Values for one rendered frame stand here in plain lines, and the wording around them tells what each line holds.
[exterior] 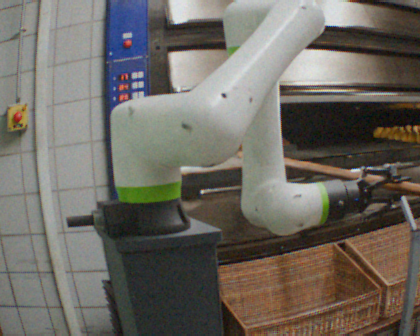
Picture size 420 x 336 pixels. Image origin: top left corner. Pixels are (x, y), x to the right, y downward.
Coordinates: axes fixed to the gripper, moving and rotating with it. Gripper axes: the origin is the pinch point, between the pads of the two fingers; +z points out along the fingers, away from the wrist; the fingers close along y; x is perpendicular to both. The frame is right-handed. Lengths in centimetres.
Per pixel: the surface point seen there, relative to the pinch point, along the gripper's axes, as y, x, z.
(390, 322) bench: 62, -46, 30
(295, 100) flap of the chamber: -21, -86, 6
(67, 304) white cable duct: 47, -99, -83
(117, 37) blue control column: -49, -98, -52
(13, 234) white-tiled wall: 18, -101, -101
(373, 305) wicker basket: 53, -52, 23
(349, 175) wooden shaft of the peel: -0.5, -32.1, -1.2
